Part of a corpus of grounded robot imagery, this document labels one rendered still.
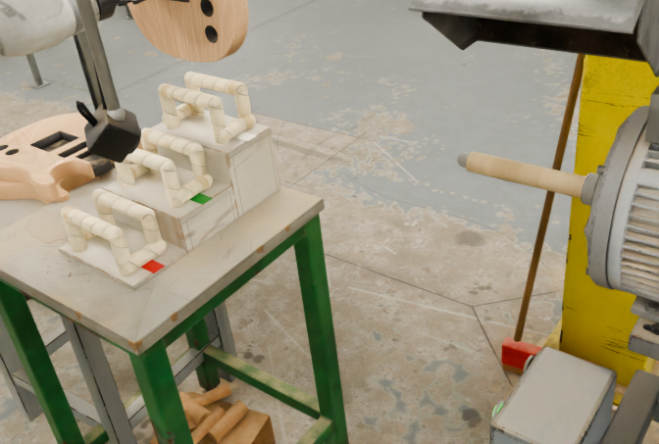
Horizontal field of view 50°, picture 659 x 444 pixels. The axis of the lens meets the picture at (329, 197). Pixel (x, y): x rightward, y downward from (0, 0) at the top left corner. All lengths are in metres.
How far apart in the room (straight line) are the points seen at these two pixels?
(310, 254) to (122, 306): 0.48
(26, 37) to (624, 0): 0.95
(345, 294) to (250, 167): 1.31
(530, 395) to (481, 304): 1.87
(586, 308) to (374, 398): 0.74
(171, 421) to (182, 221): 0.41
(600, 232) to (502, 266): 2.05
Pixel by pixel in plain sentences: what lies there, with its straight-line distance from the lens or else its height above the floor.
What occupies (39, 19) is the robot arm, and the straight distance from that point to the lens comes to 1.36.
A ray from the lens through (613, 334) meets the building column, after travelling 2.38.
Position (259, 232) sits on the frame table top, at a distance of 1.58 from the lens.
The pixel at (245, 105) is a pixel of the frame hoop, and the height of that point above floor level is 1.16.
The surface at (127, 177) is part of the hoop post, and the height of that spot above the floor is 1.05.
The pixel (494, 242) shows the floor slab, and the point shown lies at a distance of 3.11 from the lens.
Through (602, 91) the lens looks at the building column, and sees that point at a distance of 1.98.
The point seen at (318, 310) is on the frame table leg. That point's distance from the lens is 1.81.
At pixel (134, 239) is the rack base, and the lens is 1.64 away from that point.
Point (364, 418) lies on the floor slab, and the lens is 2.39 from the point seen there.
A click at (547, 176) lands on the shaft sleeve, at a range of 1.06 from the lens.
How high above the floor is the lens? 1.79
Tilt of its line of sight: 31 degrees down
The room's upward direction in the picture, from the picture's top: 7 degrees counter-clockwise
